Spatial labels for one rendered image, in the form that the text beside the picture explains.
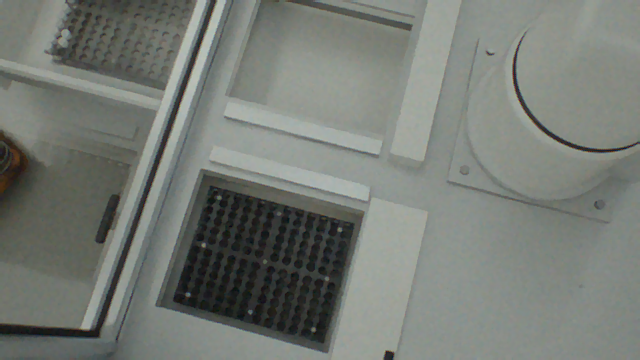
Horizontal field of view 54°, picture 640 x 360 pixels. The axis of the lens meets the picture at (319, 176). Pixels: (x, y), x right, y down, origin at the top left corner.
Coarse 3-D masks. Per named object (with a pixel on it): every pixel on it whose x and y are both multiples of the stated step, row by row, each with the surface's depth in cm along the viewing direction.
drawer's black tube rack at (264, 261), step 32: (224, 192) 94; (224, 224) 92; (256, 224) 96; (288, 224) 92; (320, 224) 92; (352, 224) 92; (224, 256) 91; (256, 256) 91; (288, 256) 91; (320, 256) 91; (192, 288) 90; (224, 288) 93; (256, 288) 90; (288, 288) 93; (320, 288) 90; (256, 320) 92; (288, 320) 89; (320, 320) 89
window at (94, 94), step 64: (0, 0) 44; (64, 0) 52; (128, 0) 64; (192, 0) 82; (0, 64) 46; (64, 64) 55; (128, 64) 68; (0, 128) 48; (64, 128) 58; (128, 128) 72; (0, 192) 50; (64, 192) 61; (128, 192) 78; (0, 256) 52; (64, 256) 64; (0, 320) 55; (64, 320) 69
